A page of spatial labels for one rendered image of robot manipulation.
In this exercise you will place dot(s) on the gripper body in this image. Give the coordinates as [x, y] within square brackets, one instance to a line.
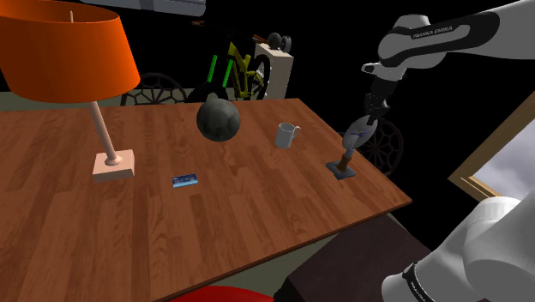
[378, 98]

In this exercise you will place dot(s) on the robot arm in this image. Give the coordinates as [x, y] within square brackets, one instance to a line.
[480, 251]

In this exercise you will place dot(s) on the black lattice back chair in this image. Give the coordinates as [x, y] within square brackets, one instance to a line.
[386, 146]
[154, 90]

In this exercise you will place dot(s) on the white mug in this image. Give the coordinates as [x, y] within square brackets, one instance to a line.
[286, 134]

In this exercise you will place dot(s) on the yellow green bicycle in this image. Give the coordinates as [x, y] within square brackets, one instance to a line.
[236, 71]

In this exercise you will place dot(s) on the dark grey ball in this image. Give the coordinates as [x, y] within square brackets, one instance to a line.
[218, 120]

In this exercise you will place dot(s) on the dark robot stand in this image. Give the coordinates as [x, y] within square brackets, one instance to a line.
[359, 259]

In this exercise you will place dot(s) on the wooden table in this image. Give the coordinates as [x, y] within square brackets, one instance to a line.
[234, 209]

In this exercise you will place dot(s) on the blue flat card box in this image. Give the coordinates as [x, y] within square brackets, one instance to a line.
[184, 180]

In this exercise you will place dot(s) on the grey long box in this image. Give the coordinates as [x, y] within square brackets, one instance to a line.
[167, 6]

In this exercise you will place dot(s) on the red round seat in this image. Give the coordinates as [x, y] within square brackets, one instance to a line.
[225, 295]

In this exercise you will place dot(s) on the orange shade table lamp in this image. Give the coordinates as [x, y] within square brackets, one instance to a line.
[62, 54]

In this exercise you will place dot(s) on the white pedestal with dumbbell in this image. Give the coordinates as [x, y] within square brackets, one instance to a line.
[274, 75]

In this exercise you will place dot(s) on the wooden frame window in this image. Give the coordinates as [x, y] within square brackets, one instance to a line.
[508, 163]

